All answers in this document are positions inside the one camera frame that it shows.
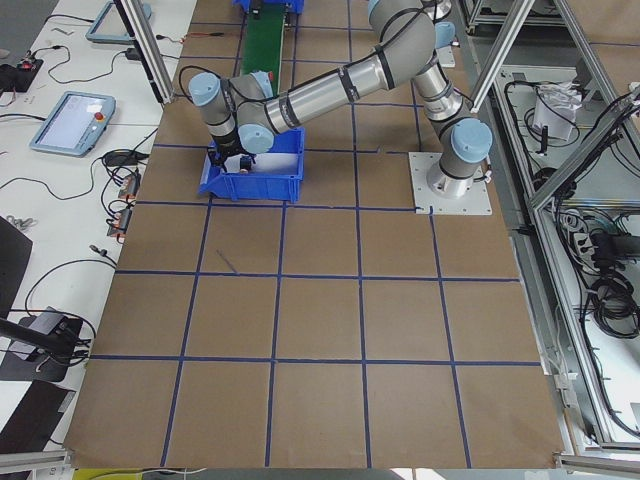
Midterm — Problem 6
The aluminium frame post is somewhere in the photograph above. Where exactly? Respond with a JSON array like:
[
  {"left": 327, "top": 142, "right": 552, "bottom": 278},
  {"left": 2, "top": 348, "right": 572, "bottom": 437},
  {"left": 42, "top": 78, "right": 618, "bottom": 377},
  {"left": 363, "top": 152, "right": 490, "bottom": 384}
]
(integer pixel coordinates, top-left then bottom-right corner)
[{"left": 114, "top": 0, "right": 174, "bottom": 105}]

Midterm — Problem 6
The teach pendant tablet far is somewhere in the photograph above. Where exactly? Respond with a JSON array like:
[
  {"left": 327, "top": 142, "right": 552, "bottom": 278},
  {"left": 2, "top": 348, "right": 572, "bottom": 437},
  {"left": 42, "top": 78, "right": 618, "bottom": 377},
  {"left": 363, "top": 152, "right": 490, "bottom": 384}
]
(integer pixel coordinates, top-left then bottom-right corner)
[{"left": 85, "top": 1, "right": 133, "bottom": 46}]

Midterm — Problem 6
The green conveyor belt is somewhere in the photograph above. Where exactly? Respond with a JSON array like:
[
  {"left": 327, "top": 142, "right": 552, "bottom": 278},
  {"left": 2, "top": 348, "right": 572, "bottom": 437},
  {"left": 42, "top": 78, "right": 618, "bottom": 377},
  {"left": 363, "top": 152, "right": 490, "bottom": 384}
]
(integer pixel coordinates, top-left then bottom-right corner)
[{"left": 241, "top": 5, "right": 287, "bottom": 94}]

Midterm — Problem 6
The blue plastic bin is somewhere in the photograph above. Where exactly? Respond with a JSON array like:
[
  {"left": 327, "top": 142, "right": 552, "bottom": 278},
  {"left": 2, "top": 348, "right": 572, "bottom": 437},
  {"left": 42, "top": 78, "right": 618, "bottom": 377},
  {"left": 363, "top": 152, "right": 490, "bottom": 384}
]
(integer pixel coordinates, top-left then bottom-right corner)
[
  {"left": 198, "top": 127, "right": 306, "bottom": 202},
  {"left": 232, "top": 0, "right": 305, "bottom": 15}
]

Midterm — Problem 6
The teach pendant tablet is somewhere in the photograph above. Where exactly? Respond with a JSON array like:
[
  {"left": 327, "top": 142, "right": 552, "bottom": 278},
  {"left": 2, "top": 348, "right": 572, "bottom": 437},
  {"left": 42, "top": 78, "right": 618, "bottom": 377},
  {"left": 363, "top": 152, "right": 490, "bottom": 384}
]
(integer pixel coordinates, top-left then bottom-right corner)
[
  {"left": 29, "top": 91, "right": 116, "bottom": 157},
  {"left": 85, "top": 1, "right": 133, "bottom": 46}
]

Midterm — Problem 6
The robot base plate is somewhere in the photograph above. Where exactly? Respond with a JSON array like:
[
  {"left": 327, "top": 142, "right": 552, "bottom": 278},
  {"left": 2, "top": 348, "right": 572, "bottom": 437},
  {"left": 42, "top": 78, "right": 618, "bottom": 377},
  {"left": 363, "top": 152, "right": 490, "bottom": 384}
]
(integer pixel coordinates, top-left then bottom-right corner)
[{"left": 408, "top": 152, "right": 492, "bottom": 216}]

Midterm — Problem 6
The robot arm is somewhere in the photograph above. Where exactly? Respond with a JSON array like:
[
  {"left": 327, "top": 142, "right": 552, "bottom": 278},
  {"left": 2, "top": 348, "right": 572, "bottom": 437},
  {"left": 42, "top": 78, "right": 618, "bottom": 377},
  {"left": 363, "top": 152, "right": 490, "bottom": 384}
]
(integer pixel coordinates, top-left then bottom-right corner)
[{"left": 188, "top": 1, "right": 493, "bottom": 193}]

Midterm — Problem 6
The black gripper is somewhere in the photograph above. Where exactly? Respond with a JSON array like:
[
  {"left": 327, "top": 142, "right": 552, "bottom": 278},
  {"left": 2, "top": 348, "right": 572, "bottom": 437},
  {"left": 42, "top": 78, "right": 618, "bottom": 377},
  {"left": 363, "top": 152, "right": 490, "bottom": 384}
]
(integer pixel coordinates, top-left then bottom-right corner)
[{"left": 208, "top": 134, "right": 256, "bottom": 172}]

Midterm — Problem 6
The blue plastic bin left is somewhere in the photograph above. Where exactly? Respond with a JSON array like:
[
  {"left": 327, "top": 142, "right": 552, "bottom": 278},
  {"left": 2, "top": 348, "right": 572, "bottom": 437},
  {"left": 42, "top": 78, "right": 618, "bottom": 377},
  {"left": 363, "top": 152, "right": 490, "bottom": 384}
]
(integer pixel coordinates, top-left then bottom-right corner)
[{"left": 198, "top": 127, "right": 306, "bottom": 202}]

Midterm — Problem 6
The blue plastic bin right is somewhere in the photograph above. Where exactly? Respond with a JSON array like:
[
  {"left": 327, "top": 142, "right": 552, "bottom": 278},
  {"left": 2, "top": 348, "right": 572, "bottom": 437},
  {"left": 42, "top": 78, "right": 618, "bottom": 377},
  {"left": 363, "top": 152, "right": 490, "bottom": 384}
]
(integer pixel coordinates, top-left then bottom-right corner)
[{"left": 232, "top": 0, "right": 305, "bottom": 15}]

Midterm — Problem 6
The teach pendant tablet near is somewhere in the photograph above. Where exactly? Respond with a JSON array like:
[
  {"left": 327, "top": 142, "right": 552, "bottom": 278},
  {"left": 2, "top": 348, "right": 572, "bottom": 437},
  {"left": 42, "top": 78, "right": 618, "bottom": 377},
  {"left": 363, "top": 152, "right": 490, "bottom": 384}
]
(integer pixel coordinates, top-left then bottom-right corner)
[{"left": 29, "top": 91, "right": 116, "bottom": 157}]

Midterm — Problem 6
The white foam pad left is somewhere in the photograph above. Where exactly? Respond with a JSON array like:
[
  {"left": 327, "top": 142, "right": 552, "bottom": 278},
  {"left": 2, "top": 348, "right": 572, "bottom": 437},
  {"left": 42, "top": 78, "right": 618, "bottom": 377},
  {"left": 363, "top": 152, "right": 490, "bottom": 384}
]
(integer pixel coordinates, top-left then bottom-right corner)
[{"left": 225, "top": 153, "right": 298, "bottom": 175}]

